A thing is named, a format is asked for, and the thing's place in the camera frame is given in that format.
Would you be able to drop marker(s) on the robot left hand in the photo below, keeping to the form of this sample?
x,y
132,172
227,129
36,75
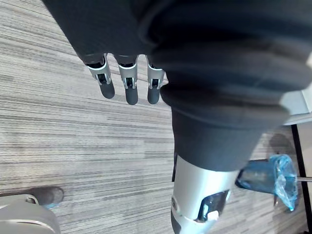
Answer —
x,y
200,73

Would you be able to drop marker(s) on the black table leg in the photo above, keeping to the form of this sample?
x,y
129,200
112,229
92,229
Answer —
x,y
301,156

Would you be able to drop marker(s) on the small black trash bin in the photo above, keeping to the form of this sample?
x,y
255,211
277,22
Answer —
x,y
256,176

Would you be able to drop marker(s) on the silver robot leg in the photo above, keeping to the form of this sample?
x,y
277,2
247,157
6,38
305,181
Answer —
x,y
26,217

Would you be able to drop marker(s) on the blue plastic bin bag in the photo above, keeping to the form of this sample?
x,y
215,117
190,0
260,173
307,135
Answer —
x,y
285,180

